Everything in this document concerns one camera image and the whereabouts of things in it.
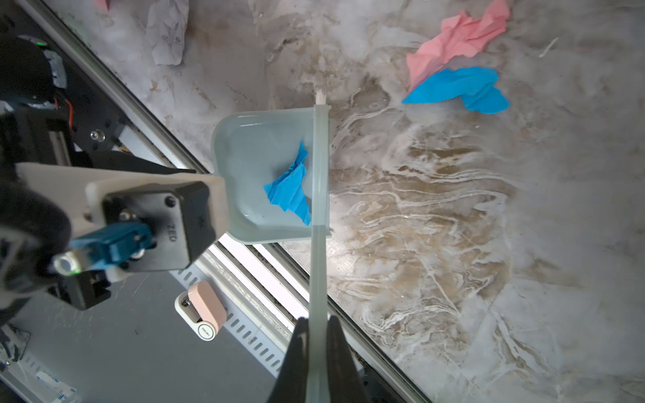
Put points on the white paper scrap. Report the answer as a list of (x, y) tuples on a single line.
[(166, 29)]

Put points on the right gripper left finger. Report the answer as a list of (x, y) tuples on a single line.
[(291, 383)]

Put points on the blue paper scrap centre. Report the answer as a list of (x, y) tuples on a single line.
[(474, 86)]

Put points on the teal hand brush white bristles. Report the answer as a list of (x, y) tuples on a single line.
[(317, 375)]

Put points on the blue paper scrap lower left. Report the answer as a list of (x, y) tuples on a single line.
[(286, 191)]

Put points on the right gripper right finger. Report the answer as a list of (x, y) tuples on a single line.
[(344, 382)]

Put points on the teal plastic dustpan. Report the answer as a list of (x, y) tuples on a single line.
[(251, 150)]

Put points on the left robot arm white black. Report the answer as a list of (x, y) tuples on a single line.
[(39, 126)]

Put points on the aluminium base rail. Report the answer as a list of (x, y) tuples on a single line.
[(264, 283)]

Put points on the pink paper scrap near left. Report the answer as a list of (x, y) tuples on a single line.
[(103, 5)]

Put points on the blue paper scrap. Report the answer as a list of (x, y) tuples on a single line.
[(474, 86), (286, 191)]

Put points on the pink paper scrap centre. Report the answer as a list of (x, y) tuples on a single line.
[(460, 35)]

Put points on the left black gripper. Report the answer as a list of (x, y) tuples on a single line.
[(33, 231)]

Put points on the pink paper scrap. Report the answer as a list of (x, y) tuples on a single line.
[(103, 5), (460, 35)]

